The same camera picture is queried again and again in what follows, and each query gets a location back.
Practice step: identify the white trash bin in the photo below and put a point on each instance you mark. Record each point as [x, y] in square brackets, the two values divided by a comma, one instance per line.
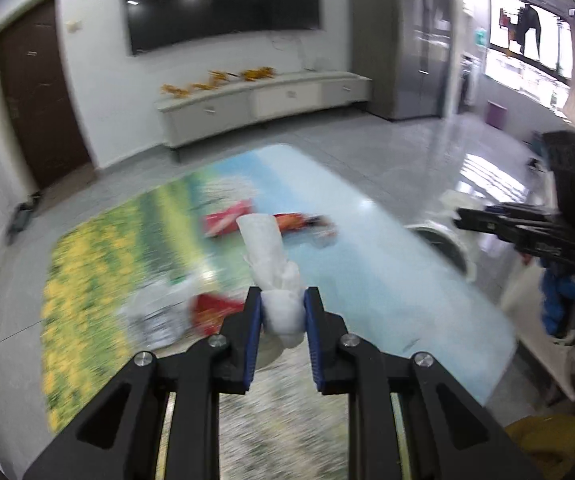
[447, 242]

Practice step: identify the white tissue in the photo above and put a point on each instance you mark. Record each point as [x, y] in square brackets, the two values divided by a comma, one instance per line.
[267, 255]

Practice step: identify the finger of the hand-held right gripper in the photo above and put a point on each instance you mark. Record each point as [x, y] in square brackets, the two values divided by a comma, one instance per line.
[507, 222]

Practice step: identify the purple bin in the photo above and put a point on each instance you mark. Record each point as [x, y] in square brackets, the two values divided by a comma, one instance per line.
[496, 115]

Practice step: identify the yellow cloth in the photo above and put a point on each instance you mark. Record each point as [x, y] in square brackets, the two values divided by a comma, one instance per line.
[552, 435]

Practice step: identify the red and white wrapper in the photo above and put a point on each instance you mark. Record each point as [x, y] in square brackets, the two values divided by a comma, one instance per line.
[212, 312]

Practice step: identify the grey refrigerator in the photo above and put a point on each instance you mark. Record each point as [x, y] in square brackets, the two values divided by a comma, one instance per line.
[397, 40]

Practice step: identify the grey slipper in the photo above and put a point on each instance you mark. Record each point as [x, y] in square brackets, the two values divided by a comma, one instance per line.
[20, 220]

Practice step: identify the landscape print coffee table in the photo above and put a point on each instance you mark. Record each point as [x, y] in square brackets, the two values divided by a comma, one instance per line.
[377, 270]

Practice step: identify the white printed plastic bag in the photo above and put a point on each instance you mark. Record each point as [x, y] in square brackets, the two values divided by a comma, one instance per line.
[157, 310]

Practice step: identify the orange red snack packet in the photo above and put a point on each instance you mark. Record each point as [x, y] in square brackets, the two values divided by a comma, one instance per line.
[297, 221]

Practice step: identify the hanging dark clothes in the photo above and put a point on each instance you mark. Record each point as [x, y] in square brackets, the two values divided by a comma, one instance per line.
[530, 30]

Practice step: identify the window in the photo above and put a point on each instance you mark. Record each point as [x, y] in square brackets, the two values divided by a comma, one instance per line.
[542, 75]

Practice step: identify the brown entrance door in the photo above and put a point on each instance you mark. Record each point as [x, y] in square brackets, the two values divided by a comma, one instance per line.
[42, 95]

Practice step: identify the black wall television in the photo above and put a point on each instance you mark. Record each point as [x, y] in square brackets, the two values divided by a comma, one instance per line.
[222, 0]

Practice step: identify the white television cabinet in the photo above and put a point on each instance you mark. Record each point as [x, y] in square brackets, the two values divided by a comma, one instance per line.
[267, 102]

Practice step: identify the wall light switch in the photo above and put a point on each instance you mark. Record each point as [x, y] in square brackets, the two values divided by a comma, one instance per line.
[73, 25]

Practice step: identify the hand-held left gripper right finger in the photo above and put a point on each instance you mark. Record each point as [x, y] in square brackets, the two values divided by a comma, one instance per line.
[312, 340]

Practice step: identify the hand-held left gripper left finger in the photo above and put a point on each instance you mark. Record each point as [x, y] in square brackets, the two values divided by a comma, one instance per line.
[252, 330]

